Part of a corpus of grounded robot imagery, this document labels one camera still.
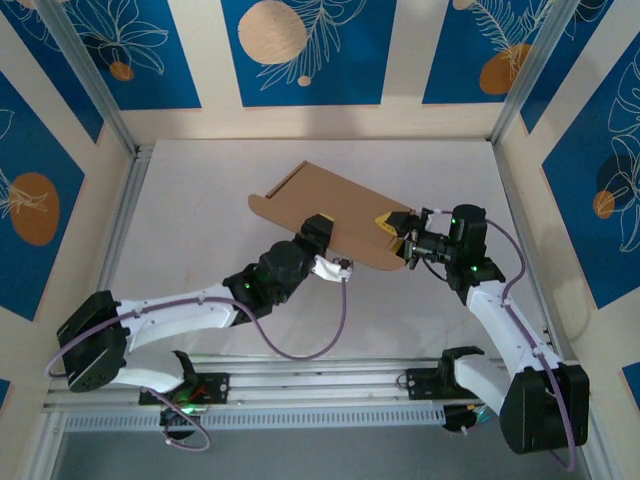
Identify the aluminium side rail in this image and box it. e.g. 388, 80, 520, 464
72, 144, 154, 371

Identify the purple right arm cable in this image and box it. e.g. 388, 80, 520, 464
434, 209, 581, 474

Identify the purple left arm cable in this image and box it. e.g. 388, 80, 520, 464
45, 277, 350, 452

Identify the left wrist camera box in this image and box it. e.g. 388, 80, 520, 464
310, 252, 357, 282

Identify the thin aluminium rail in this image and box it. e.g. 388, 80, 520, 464
134, 133, 496, 146

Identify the grey slotted cable duct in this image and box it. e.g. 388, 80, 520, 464
62, 405, 446, 432

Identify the brown cardboard box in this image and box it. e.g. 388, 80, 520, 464
247, 159, 416, 274

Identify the aluminium frame post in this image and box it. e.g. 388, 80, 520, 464
34, 0, 141, 159
487, 0, 619, 146

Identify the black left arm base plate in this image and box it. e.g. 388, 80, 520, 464
138, 372, 231, 406

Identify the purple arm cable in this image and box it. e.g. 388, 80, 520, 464
434, 209, 581, 474
45, 277, 350, 452

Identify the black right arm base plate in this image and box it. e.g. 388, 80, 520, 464
405, 367, 499, 401

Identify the aluminium mounting rail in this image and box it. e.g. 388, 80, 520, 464
42, 354, 594, 414

